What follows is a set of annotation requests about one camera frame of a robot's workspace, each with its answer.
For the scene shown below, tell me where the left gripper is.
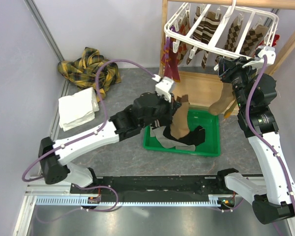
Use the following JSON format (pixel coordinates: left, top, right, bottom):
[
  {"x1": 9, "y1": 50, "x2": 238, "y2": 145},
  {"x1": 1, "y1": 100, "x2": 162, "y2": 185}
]
[{"x1": 141, "y1": 91, "x2": 182, "y2": 129}]

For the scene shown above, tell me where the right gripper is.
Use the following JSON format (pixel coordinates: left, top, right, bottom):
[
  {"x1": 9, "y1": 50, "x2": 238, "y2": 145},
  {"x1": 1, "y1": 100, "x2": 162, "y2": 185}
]
[{"x1": 219, "y1": 56, "x2": 260, "y2": 110}]

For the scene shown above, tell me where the tan sock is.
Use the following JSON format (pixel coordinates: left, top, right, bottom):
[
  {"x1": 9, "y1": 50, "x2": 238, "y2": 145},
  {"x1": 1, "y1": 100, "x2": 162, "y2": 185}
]
[
  {"x1": 170, "y1": 94, "x2": 190, "y2": 139},
  {"x1": 208, "y1": 83, "x2": 235, "y2": 116}
]

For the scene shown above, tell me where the black sock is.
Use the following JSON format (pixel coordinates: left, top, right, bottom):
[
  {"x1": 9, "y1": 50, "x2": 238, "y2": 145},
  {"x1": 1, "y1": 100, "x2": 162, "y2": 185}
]
[{"x1": 151, "y1": 120, "x2": 206, "y2": 146}]

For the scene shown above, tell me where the white clip hanger rack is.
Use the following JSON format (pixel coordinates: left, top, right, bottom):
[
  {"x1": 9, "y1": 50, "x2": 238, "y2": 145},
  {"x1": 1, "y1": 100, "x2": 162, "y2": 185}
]
[{"x1": 163, "y1": 0, "x2": 279, "y2": 65}]

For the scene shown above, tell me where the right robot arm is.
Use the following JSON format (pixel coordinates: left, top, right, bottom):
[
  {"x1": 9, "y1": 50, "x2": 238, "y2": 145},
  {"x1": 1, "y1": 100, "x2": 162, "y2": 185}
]
[{"x1": 215, "y1": 57, "x2": 295, "y2": 224}]

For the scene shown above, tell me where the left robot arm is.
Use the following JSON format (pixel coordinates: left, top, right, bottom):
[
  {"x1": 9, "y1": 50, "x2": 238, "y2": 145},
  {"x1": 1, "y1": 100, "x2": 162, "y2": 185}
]
[{"x1": 39, "y1": 92, "x2": 181, "y2": 193}]

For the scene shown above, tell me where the wooden hanger stand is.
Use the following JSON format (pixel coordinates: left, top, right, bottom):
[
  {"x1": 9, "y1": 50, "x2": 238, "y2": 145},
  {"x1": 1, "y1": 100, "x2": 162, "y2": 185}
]
[{"x1": 161, "y1": 0, "x2": 295, "y2": 110}]

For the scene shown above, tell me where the grey sock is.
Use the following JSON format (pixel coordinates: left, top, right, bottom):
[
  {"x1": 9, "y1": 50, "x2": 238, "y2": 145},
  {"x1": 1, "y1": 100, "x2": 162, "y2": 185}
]
[{"x1": 149, "y1": 126, "x2": 196, "y2": 151}]

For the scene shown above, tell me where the brown argyle sock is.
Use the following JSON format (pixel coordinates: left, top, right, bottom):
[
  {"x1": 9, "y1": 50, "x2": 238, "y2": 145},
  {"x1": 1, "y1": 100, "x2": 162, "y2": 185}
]
[
  {"x1": 224, "y1": 13, "x2": 243, "y2": 52},
  {"x1": 240, "y1": 25, "x2": 268, "y2": 56}
]

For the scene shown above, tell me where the green plastic tray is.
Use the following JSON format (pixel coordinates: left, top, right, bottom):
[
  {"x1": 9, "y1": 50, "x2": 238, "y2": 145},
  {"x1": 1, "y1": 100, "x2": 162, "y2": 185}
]
[{"x1": 143, "y1": 109, "x2": 221, "y2": 156}]

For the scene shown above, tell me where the brown striped sock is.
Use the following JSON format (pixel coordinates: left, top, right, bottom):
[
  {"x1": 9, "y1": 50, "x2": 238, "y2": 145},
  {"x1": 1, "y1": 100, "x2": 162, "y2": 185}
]
[
  {"x1": 185, "y1": 6, "x2": 207, "y2": 66},
  {"x1": 201, "y1": 11, "x2": 222, "y2": 69}
]

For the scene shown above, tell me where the purple maroon sock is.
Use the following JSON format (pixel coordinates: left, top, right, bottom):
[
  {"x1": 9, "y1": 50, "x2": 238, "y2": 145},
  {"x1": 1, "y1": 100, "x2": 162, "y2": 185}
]
[{"x1": 161, "y1": 37, "x2": 180, "y2": 83}]

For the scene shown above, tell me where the red white sock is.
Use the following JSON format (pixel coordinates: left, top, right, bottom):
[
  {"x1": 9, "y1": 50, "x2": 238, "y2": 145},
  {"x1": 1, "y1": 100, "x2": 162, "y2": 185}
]
[{"x1": 272, "y1": 34, "x2": 280, "y2": 47}]

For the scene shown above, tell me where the yellow plaid cloth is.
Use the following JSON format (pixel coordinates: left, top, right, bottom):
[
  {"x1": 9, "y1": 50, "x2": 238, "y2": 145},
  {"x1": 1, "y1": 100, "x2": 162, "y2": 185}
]
[{"x1": 57, "y1": 47, "x2": 121, "y2": 99}]

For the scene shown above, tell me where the white folded towel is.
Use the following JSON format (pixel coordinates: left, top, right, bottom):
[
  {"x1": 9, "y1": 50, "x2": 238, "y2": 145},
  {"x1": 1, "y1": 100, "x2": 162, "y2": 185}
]
[{"x1": 59, "y1": 88, "x2": 99, "y2": 132}]

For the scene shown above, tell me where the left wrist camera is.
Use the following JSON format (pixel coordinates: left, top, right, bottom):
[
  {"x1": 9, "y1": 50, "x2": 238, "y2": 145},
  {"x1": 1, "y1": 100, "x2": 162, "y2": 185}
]
[{"x1": 152, "y1": 74, "x2": 175, "y2": 102}]

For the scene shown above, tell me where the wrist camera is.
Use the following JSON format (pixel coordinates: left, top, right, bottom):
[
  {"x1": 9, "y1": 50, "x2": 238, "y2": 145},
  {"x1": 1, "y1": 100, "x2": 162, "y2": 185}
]
[
  {"x1": 242, "y1": 46, "x2": 276, "y2": 69},
  {"x1": 152, "y1": 74, "x2": 175, "y2": 102}
]

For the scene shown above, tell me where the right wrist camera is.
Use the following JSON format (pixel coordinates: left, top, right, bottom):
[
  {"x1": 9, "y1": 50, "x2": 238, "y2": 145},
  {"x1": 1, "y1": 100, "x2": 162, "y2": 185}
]
[{"x1": 242, "y1": 46, "x2": 276, "y2": 69}]

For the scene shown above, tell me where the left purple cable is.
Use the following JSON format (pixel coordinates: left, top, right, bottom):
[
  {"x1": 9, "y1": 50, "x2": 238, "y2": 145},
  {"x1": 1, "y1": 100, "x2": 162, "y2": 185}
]
[{"x1": 22, "y1": 59, "x2": 160, "y2": 224}]

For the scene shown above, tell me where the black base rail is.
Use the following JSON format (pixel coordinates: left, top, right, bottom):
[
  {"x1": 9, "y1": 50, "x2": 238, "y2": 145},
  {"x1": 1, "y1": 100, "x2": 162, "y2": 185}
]
[{"x1": 70, "y1": 175, "x2": 266, "y2": 204}]

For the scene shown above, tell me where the slotted cable duct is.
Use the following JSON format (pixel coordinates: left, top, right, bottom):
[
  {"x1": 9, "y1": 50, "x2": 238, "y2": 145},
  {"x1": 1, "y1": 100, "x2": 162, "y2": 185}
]
[{"x1": 36, "y1": 196, "x2": 221, "y2": 207}]

